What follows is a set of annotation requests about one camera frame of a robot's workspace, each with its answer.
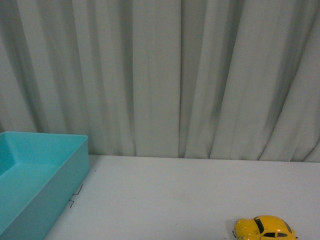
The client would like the yellow beetle toy car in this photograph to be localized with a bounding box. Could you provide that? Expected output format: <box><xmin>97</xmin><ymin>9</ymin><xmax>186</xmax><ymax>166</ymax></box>
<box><xmin>232</xmin><ymin>215</ymin><xmax>298</xmax><ymax>240</ymax></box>

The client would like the grey pleated curtain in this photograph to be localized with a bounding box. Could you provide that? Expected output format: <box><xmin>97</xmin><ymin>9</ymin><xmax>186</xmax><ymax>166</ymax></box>
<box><xmin>0</xmin><ymin>0</ymin><xmax>320</xmax><ymax>162</ymax></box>

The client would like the turquoise plastic storage bin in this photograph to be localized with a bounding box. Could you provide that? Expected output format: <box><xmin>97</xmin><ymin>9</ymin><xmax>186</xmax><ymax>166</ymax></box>
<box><xmin>0</xmin><ymin>131</ymin><xmax>90</xmax><ymax>240</ymax></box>

